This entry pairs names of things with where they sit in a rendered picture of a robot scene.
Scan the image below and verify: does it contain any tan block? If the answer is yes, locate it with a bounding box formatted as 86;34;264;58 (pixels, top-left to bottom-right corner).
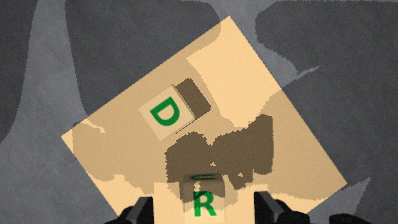
138;84;196;142
182;173;226;224

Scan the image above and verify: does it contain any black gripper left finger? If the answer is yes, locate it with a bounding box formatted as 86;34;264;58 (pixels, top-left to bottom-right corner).
104;196;155;224

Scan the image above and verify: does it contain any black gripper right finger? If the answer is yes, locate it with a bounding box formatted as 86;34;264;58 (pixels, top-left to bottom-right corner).
254;191;371;224

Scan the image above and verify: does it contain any tan square mat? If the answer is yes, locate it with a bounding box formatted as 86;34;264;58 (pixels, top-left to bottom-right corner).
61;16;347;224

